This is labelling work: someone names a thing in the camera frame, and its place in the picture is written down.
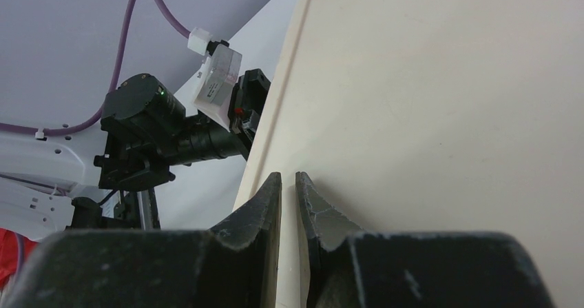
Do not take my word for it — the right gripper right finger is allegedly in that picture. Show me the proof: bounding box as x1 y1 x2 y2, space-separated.
295 172 554 307

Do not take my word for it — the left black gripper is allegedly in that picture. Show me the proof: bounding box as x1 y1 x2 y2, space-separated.
94 69 271 192

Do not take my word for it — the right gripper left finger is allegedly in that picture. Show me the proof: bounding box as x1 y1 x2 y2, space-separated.
6 172 282 307

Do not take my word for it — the pastel wooden drawer chest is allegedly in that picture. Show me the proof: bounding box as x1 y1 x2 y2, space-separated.
236 0 583 307

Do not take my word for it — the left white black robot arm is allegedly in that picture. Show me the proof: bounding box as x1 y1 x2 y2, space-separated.
1 69 271 242

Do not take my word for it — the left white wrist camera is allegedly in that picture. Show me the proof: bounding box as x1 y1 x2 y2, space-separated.
183 28 242 130

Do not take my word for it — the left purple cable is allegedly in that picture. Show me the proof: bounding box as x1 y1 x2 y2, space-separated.
0 0 193 138

